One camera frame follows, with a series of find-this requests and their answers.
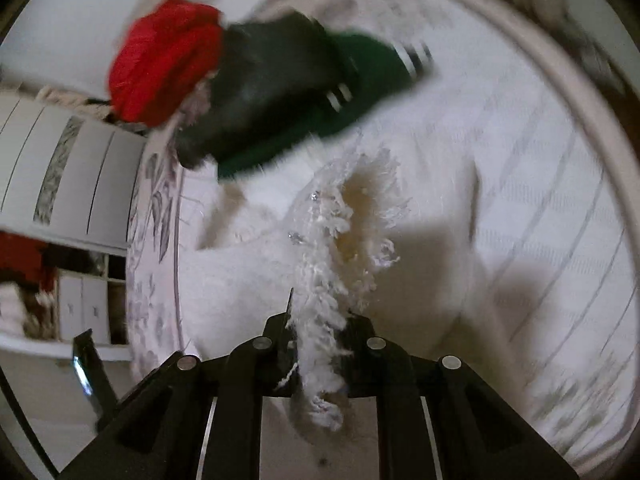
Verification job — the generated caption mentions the bed with floral striped sheet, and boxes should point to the bed with floral striped sheet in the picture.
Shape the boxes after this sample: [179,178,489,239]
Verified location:
[125,0,635,476]

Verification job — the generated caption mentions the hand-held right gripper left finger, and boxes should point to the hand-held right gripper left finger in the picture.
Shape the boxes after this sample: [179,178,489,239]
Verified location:
[59,288,301,480]

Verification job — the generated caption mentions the green garment with white stripes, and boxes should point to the green garment with white stripes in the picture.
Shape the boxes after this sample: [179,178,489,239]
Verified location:
[216,32,436,181]

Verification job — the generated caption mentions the black garment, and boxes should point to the black garment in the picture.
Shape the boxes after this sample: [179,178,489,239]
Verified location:
[172,12,361,171]

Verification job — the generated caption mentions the red knit garment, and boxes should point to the red knit garment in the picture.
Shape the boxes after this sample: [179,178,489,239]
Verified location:
[107,0,226,128]

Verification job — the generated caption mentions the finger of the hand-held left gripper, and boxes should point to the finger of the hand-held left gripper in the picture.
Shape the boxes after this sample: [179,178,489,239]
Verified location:
[71,329,120,432]

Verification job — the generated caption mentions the white fringed shawl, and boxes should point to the white fringed shawl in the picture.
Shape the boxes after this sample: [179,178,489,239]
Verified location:
[177,132,506,433]

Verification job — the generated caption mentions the white wardrobe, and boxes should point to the white wardrobe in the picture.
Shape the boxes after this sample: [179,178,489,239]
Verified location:
[0,91,147,252]

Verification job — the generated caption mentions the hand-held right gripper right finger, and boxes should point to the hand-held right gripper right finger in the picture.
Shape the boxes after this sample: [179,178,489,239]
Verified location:
[340,314,582,480]

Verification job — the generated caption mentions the red cloth pile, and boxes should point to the red cloth pile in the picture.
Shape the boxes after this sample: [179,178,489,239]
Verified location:
[0,231,53,293]

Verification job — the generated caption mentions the white cubby shelf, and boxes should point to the white cubby shelf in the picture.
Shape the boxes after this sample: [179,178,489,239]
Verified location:
[54,252,129,347]

